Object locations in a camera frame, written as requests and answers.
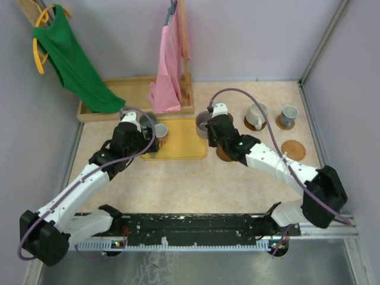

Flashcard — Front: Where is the purple glass cup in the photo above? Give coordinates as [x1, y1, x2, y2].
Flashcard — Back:
[195, 111, 212, 140]

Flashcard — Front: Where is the brown ridged wooden coaster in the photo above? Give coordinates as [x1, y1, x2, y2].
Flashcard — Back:
[216, 147, 233, 162]

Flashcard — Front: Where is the dark teal mug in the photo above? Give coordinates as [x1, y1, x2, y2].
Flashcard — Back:
[139, 113, 158, 129]

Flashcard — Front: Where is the pink lettered mug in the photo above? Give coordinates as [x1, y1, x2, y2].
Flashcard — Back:
[154, 123, 169, 148]

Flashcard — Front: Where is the large white mug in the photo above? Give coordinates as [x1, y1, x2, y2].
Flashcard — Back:
[245, 103, 265, 125]

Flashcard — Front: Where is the grey blue mug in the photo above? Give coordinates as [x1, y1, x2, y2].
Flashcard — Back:
[280, 105, 299, 127]

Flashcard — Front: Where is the cork woven coaster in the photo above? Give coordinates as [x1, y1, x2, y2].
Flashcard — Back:
[281, 140, 306, 161]

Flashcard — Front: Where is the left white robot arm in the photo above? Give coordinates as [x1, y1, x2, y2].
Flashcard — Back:
[17, 119, 159, 267]

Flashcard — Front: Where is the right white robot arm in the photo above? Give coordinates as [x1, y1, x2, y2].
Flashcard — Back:
[206, 114, 348, 235]

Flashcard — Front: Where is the yellow plastic tray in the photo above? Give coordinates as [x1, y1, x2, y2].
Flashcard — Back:
[140, 118, 208, 160]

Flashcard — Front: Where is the wooden tray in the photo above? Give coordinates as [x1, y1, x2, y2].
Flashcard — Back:
[77, 75, 161, 123]

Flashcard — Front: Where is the pink shirt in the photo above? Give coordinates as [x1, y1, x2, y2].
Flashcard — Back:
[148, 1, 183, 114]

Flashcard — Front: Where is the green shirt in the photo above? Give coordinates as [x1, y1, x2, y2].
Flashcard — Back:
[32, 4, 126, 113]

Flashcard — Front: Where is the yellow clothes hanger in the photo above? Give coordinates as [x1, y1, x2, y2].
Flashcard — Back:
[29, 0, 56, 74]

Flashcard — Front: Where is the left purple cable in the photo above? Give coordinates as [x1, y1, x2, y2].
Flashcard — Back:
[17, 106, 157, 262]

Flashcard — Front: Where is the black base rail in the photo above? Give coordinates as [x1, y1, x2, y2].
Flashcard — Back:
[95, 214, 286, 246]

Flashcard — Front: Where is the aluminium frame rail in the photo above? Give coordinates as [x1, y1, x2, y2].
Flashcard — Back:
[299, 214, 359, 239]

